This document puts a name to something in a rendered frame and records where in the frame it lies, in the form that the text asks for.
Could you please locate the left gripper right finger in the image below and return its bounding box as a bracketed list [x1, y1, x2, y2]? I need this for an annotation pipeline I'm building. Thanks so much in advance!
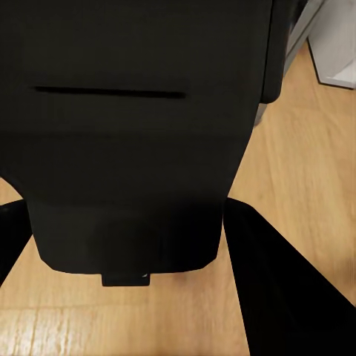
[223, 197, 356, 356]

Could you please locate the digital camera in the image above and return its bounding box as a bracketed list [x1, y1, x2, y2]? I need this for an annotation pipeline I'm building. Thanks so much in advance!
[0, 0, 293, 287]

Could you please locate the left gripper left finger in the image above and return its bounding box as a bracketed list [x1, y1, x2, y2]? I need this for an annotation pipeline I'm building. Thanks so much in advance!
[0, 199, 33, 287]

